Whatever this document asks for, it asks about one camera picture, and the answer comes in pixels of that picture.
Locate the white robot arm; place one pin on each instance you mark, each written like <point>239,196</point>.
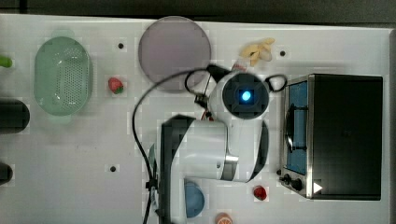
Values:
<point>233,146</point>

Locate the grey round plate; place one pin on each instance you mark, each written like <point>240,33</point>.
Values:
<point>170,45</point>

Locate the yellow plush banana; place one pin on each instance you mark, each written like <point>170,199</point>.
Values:
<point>258,52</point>

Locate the red strawberry toy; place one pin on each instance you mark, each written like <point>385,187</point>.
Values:
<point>115,85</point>

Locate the blue cup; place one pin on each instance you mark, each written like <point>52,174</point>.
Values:
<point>194,199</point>

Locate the small red tomato toy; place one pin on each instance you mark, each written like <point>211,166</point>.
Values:
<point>260,193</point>

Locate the orange slice toy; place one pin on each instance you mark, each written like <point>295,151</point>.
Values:
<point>223,218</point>

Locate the silver toaster oven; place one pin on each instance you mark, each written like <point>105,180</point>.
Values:
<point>332,137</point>

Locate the green oval colander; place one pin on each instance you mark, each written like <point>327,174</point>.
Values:
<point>63,76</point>

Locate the black frying pan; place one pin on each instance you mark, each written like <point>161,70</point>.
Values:
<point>14,116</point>

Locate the green pepper toy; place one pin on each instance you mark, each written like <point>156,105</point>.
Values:
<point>5,62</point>

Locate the dark cylindrical cup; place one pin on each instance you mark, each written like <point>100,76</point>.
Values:
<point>6,173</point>

